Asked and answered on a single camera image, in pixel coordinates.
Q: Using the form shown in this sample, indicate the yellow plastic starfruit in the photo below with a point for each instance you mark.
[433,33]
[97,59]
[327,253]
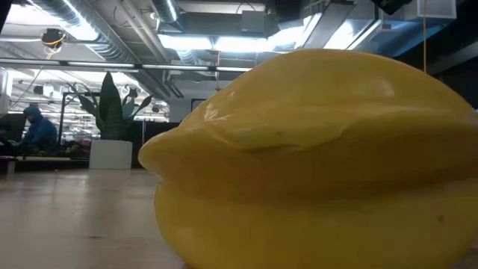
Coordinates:
[298,149]

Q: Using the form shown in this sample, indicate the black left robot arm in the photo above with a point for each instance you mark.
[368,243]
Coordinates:
[3,11]

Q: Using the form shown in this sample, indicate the black partition panel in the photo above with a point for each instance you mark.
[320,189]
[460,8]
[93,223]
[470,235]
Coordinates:
[153,142]

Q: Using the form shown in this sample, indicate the green snake plant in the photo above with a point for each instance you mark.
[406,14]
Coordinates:
[110,108]

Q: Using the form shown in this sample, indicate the long ceiling light bar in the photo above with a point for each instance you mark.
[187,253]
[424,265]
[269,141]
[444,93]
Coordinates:
[112,64]

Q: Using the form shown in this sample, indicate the person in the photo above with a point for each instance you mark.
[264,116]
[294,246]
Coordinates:
[39,132]

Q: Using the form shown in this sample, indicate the dark computer monitor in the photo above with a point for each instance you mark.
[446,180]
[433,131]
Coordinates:
[11,127]

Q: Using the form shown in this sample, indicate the black metal frame stand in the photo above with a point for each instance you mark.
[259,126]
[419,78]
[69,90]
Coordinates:
[61,123]

